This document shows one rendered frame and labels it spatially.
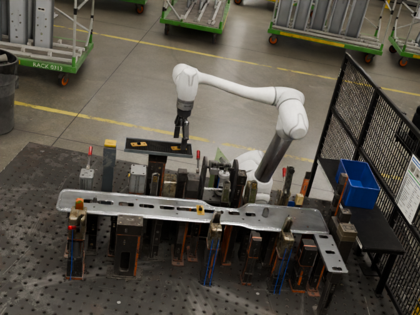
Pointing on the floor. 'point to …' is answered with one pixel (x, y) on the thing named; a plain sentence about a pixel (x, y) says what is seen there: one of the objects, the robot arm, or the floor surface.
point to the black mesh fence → (372, 269)
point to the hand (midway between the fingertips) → (179, 141)
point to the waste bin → (7, 89)
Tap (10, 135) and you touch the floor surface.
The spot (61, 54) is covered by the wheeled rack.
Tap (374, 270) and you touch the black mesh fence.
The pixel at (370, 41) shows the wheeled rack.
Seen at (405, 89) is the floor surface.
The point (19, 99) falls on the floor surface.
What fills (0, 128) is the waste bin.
